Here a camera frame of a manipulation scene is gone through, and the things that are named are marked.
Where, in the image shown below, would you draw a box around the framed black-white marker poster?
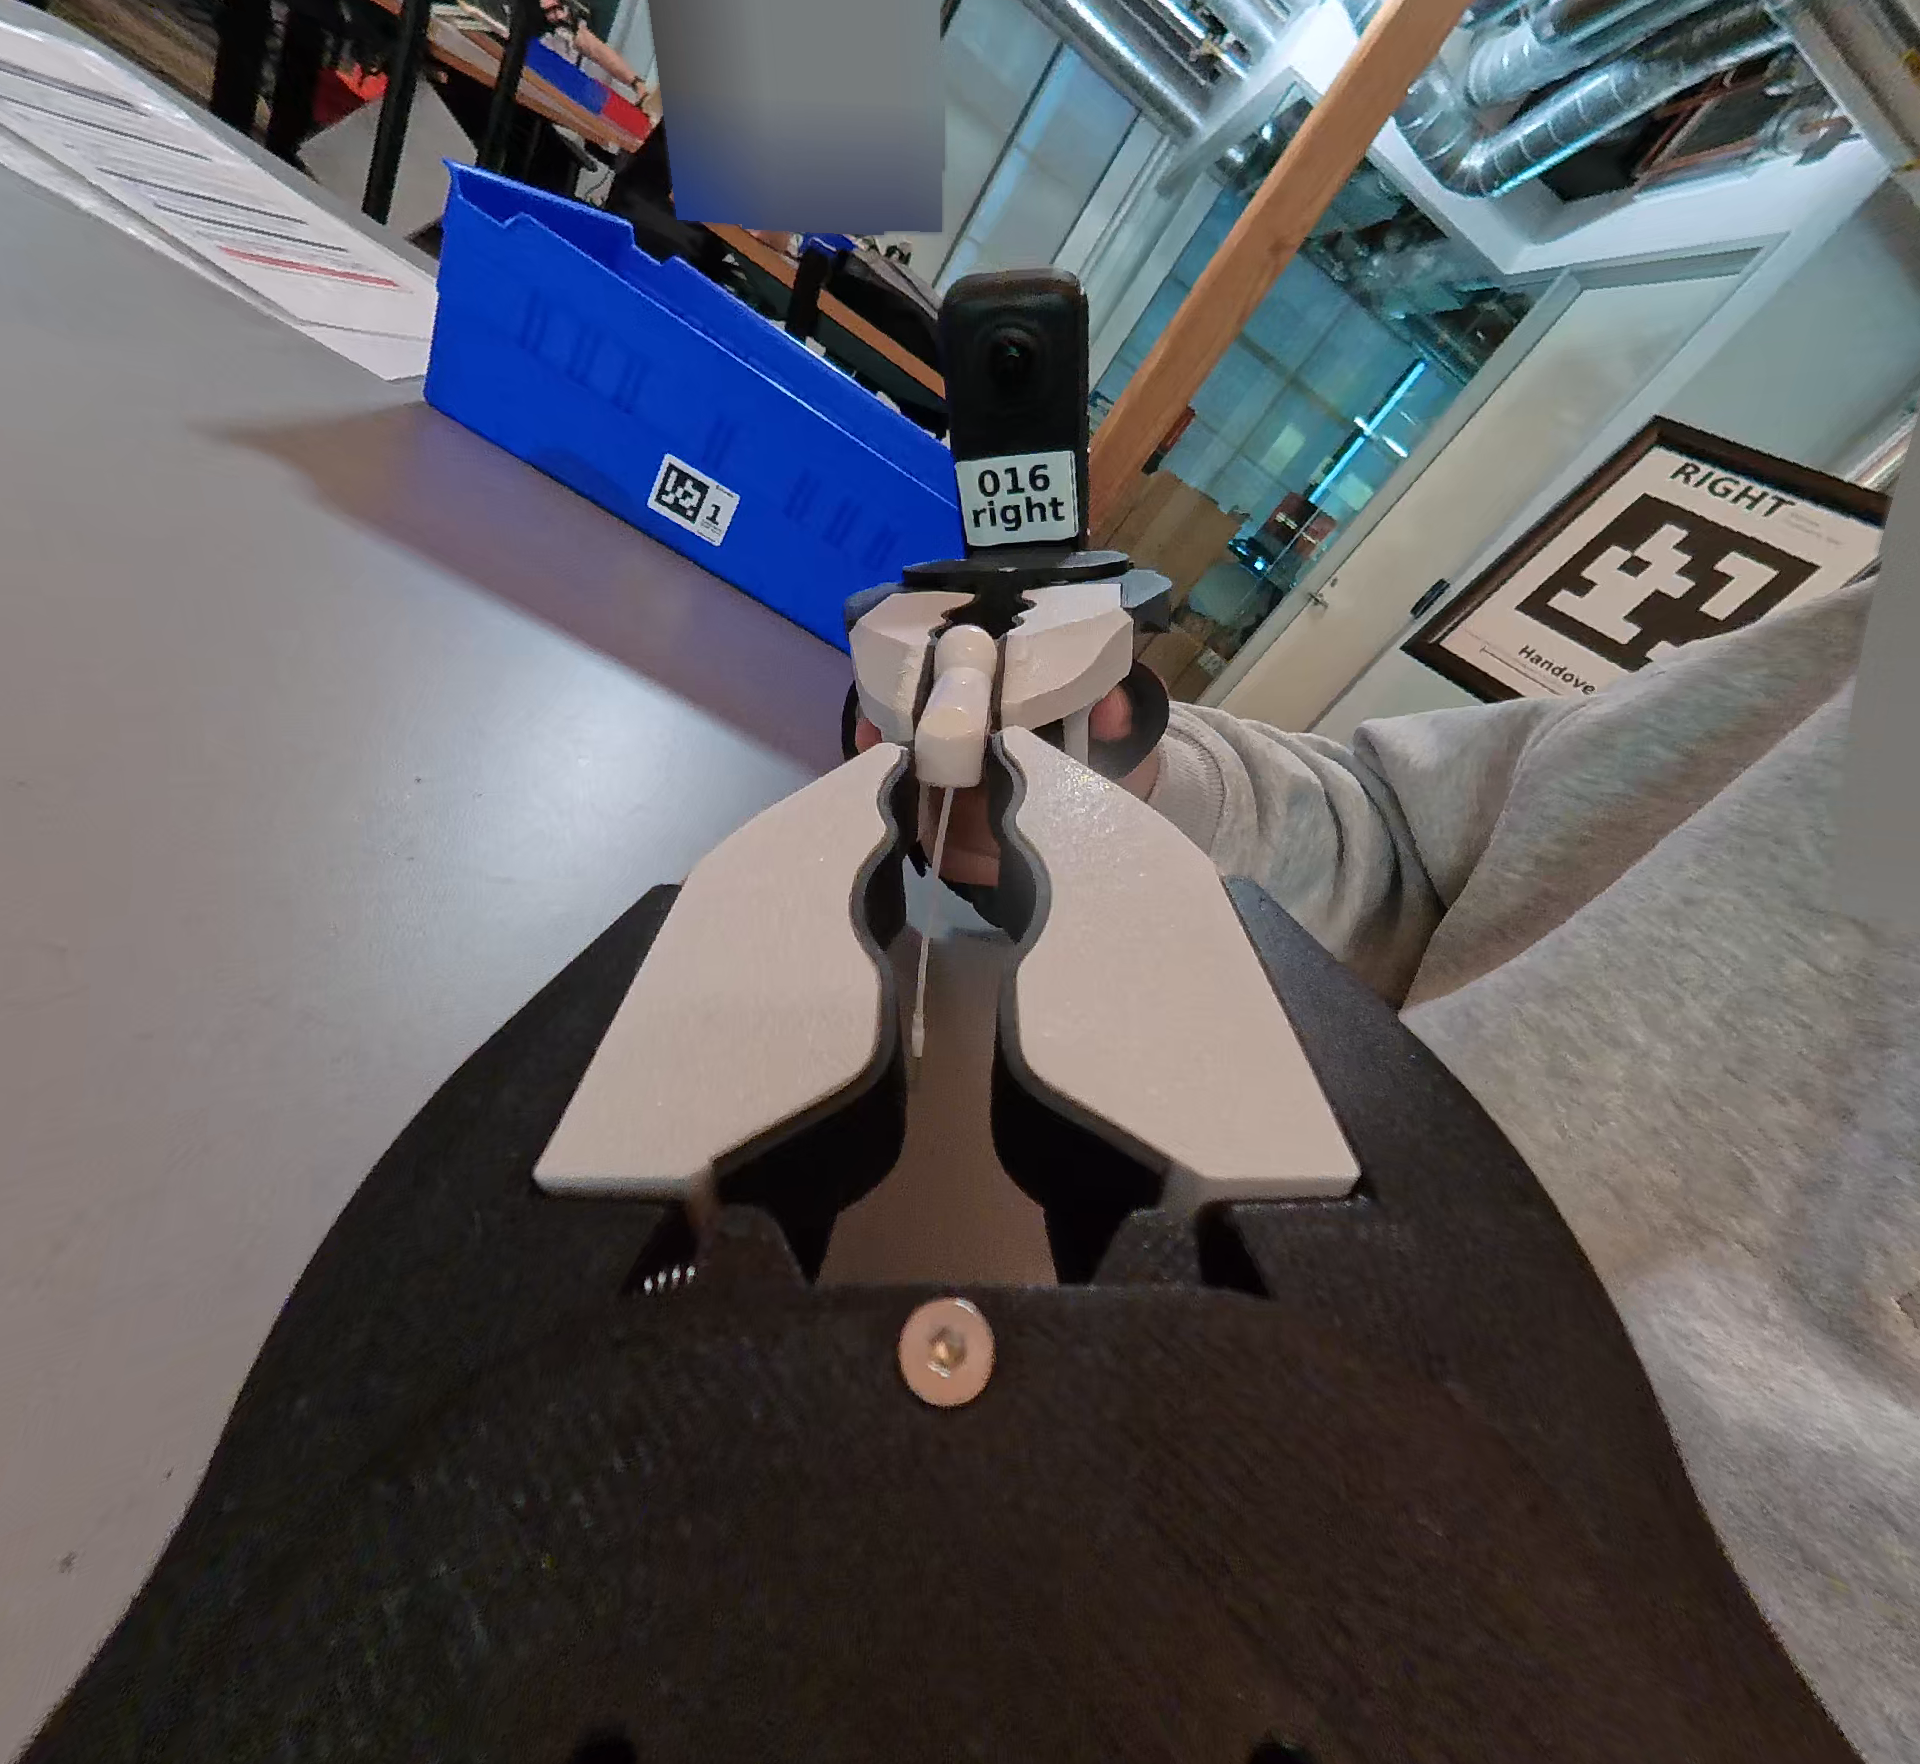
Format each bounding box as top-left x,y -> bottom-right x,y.
1404,411 -> 1890,706

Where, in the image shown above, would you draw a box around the person's right forearm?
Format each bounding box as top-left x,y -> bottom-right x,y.
1157,579 -> 1867,1017

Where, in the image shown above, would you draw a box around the person's right hand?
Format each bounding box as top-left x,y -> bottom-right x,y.
854,685 -> 1169,891

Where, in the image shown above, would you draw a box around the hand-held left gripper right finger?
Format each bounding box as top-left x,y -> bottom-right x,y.
992,723 -> 1365,1217

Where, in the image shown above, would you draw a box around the brown cardboard box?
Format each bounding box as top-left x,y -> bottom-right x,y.
1111,465 -> 1255,691

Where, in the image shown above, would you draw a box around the silver ventilation ducts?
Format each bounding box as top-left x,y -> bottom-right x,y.
854,0 -> 1920,197

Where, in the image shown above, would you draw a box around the printed white paper sheet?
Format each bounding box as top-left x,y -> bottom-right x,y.
0,15 -> 438,384

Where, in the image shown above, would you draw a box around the blue plastic storage bin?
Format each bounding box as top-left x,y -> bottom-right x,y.
422,159 -> 967,655

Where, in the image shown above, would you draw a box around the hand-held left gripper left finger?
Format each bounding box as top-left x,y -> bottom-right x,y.
531,741 -> 916,1235

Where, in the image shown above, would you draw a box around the wooden support beam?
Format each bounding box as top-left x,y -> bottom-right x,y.
1088,0 -> 1594,530

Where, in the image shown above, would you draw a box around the blue and red box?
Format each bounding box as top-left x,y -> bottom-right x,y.
525,45 -> 663,145

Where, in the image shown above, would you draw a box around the white thin-rod plastic tool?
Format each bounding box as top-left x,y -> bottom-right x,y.
903,622 -> 1005,1061

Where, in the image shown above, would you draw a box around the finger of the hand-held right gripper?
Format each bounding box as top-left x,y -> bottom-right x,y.
992,589 -> 1137,755
843,585 -> 972,749

